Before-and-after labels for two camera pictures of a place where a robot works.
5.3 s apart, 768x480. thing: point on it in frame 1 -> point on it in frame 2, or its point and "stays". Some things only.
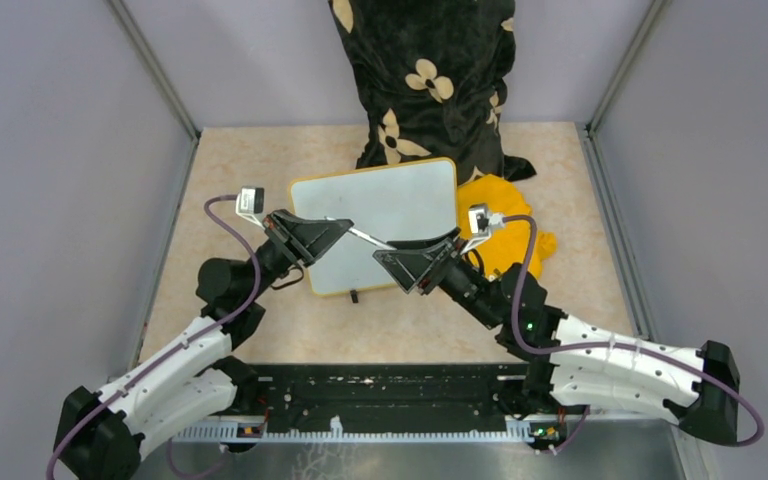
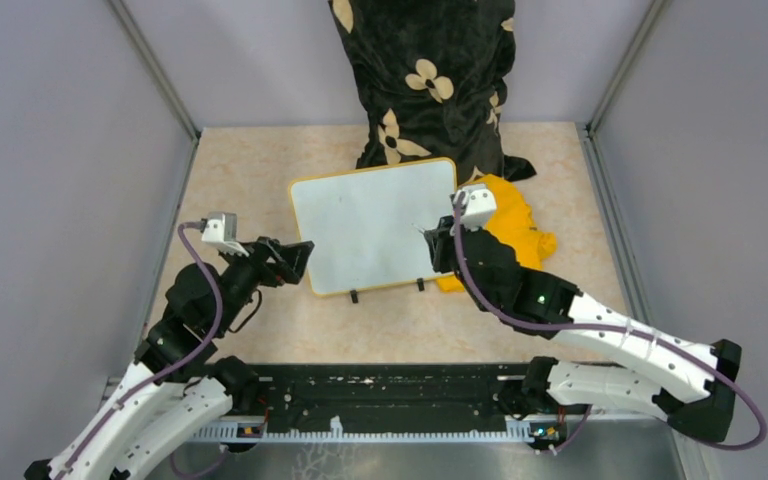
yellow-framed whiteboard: (388, 203) stays
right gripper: (414, 258) -> (441, 240)
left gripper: (314, 240) -> (280, 270)
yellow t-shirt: (505, 246) stays
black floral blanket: (435, 75) stays
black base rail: (383, 401) stays
